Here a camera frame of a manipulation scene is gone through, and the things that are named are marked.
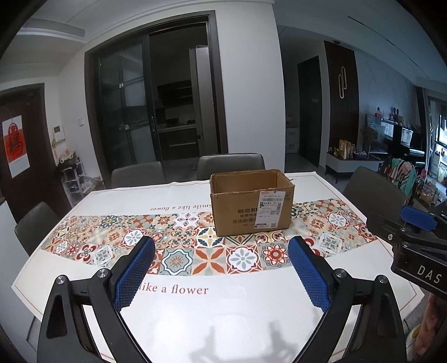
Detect patterned tile print tablecloth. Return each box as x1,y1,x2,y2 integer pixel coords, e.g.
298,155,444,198
11,172,426,363

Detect brown cardboard box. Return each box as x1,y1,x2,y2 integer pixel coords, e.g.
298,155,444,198
209,168,296,237

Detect grey leather dining chair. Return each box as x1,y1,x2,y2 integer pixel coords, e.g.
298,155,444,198
342,166,407,214
196,153,266,181
111,161,167,189
15,201,70,257

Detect orange snack bags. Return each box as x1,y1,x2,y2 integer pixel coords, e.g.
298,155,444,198
336,139,354,160

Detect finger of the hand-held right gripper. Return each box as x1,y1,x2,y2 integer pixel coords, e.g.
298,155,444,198
400,200,447,232
367,212,425,242

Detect dark slatted wall panel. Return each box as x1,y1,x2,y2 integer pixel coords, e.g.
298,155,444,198
324,41,361,164

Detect dark interior door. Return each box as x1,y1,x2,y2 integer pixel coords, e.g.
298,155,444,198
298,56,322,169

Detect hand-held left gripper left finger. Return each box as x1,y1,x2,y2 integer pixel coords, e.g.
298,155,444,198
37,235,156,363

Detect white sideboard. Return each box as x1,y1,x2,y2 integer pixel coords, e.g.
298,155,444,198
325,152,386,177

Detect cluttered shoe rack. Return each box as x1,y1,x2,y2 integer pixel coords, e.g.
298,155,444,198
56,147,96,207

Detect gold loop wall ornament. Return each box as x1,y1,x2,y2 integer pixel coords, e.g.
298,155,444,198
337,65,348,100

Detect dark wooden door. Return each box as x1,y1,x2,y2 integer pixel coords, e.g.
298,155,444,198
0,83,60,224

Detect silver refrigerator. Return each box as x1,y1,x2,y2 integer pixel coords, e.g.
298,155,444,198
189,46,211,162

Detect black piano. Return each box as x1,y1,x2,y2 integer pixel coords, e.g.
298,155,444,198
383,120,427,165

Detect colourful hanging clothes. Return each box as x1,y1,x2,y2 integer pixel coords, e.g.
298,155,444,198
381,157,421,205

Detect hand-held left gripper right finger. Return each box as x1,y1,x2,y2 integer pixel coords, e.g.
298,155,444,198
287,235,408,363

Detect dark sliding glass door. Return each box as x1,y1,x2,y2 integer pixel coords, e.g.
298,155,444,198
85,10,229,189

